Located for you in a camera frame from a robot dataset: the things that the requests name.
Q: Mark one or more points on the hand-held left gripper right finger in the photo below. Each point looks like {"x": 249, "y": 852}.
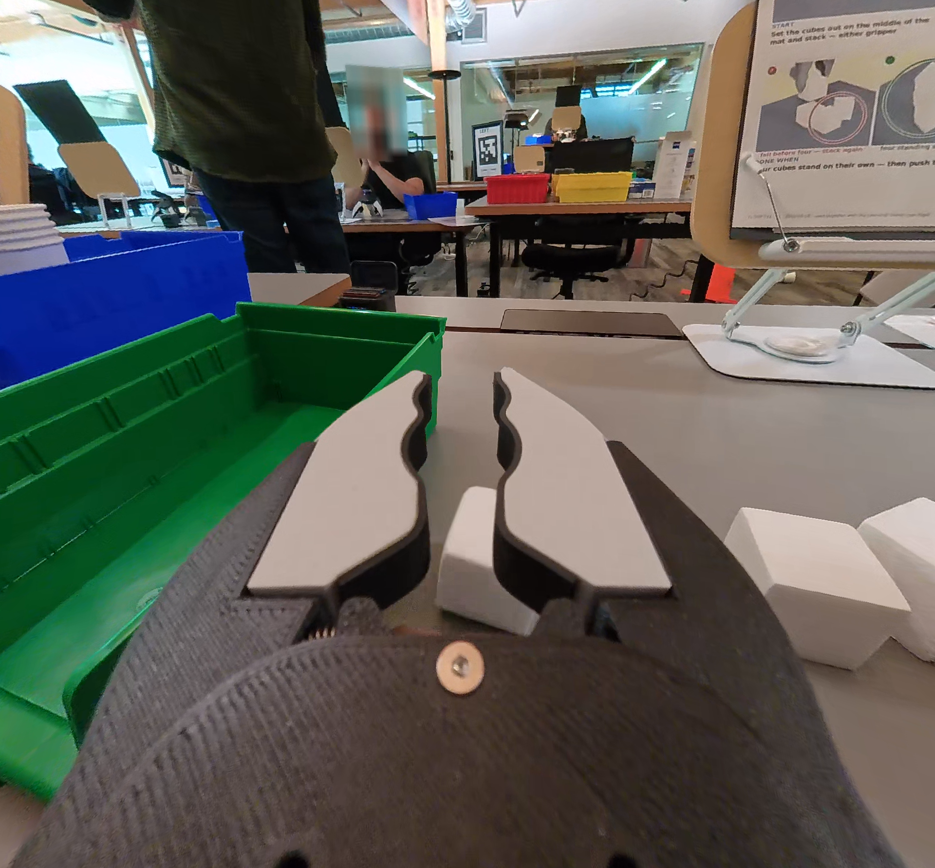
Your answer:
{"x": 577, "y": 503}

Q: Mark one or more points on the black office chair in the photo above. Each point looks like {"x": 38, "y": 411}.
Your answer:
{"x": 570, "y": 254}

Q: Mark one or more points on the black monitor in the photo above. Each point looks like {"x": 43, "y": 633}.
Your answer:
{"x": 592, "y": 154}

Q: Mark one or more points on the large blue plastic bin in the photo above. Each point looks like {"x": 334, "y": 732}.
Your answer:
{"x": 109, "y": 298}

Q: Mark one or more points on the small blue box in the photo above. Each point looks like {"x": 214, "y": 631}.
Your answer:
{"x": 643, "y": 189}

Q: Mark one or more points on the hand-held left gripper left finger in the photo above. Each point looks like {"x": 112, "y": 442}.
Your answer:
{"x": 343, "y": 503}

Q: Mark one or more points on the wooden table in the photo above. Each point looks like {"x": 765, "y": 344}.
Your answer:
{"x": 584, "y": 207}
{"x": 409, "y": 225}

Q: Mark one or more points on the small white foam cube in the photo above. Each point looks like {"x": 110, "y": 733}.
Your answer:
{"x": 467, "y": 561}

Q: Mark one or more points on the green plastic bin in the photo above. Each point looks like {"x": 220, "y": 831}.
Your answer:
{"x": 146, "y": 517}

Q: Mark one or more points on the white cardboard box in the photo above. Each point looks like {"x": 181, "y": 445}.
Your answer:
{"x": 673, "y": 167}

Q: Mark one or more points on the black and white tag poster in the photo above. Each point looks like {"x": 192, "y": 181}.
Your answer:
{"x": 487, "y": 149}

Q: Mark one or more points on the printed instruction sheet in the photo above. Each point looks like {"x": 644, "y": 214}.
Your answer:
{"x": 825, "y": 174}

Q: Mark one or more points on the wooden document stand white base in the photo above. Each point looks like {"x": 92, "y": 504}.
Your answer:
{"x": 803, "y": 364}

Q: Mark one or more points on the black floor lamp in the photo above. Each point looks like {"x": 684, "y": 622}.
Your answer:
{"x": 445, "y": 116}

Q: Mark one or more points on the yellow plastic bin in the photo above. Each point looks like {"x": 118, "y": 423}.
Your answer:
{"x": 592, "y": 187}

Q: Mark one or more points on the stack of white trays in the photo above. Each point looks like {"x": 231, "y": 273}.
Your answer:
{"x": 29, "y": 240}

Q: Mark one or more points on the small blue plastic bin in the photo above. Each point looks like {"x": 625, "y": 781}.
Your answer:
{"x": 431, "y": 207}

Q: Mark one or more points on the medium white foam cube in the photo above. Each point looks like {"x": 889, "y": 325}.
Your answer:
{"x": 811, "y": 576}
{"x": 906, "y": 554}

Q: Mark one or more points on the red plastic bin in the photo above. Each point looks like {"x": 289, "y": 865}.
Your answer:
{"x": 517, "y": 189}

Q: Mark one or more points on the black card case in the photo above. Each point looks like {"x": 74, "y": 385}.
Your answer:
{"x": 369, "y": 284}

